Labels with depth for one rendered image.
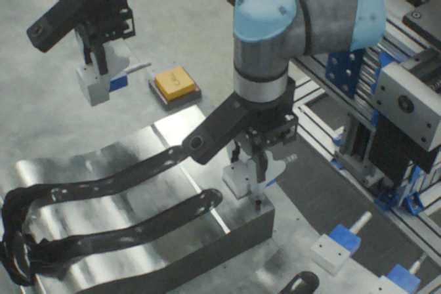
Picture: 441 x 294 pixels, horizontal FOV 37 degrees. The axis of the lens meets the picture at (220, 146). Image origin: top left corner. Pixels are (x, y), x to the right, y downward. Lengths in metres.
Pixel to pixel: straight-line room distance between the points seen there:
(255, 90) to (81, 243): 0.35
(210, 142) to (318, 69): 0.62
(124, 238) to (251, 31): 0.40
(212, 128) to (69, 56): 0.58
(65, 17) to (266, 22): 0.37
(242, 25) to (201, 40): 1.84
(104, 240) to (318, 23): 0.45
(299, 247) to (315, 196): 0.86
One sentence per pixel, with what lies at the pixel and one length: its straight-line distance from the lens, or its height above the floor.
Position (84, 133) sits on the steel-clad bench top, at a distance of 1.30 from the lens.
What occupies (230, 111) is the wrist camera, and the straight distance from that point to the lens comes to 0.94.
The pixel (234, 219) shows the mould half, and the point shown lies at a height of 0.89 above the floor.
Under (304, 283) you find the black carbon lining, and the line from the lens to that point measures 1.05.
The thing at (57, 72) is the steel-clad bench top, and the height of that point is 0.80.
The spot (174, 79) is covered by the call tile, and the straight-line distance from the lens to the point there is 1.32.
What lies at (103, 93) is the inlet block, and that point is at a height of 0.93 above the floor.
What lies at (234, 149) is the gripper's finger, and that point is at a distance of 1.04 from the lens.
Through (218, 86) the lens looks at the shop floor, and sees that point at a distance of 2.48.
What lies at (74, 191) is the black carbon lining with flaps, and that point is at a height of 0.91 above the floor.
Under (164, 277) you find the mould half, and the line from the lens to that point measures 1.05.
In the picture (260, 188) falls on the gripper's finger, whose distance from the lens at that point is 1.04.
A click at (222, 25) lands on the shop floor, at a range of 2.74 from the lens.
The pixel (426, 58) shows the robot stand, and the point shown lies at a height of 0.99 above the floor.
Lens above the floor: 1.77
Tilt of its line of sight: 51 degrees down
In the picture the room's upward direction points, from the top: straight up
